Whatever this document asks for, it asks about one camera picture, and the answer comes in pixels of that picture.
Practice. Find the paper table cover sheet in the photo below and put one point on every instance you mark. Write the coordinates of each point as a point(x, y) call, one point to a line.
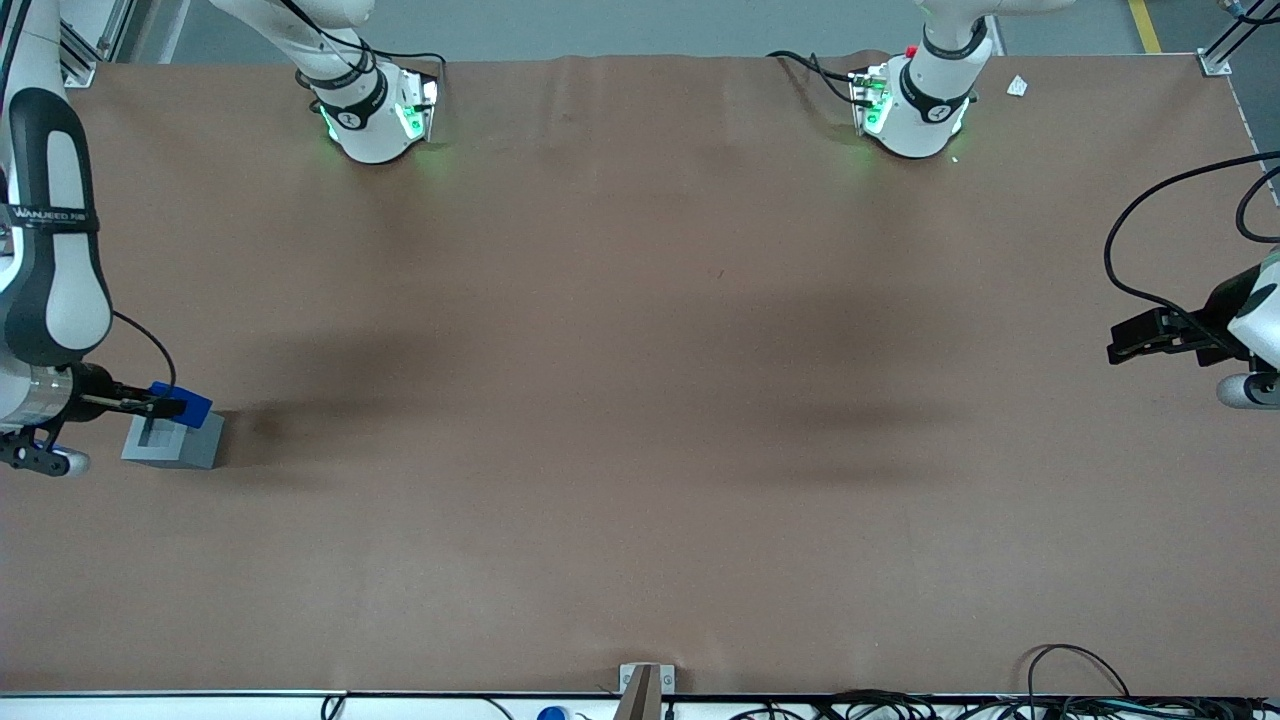
point(640, 400)

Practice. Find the small blue round cap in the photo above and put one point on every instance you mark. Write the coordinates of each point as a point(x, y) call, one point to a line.
point(551, 714)

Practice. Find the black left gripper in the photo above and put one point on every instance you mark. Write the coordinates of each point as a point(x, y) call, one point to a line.
point(1213, 318)

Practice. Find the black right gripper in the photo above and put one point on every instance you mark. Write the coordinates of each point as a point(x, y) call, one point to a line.
point(92, 391)

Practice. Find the left wrist grey camera box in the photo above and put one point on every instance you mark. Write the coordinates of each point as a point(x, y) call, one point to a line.
point(1245, 392)

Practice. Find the metal bracket with post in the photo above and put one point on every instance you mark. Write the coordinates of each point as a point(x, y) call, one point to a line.
point(645, 690)

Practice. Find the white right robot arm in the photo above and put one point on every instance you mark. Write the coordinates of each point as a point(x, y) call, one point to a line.
point(75, 300)

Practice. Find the aluminium frame extrusion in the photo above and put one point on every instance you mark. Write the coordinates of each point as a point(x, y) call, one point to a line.
point(80, 72)
point(1215, 62)

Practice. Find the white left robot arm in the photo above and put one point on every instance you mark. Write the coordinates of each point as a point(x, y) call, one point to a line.
point(920, 125)

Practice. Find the blue plastic block part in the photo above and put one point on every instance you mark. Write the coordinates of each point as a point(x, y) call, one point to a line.
point(197, 405)

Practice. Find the gray square socket base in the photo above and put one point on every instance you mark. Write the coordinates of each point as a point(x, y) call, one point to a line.
point(190, 447)

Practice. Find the small white paper scrap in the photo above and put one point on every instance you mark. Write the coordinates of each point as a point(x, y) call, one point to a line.
point(1017, 86)

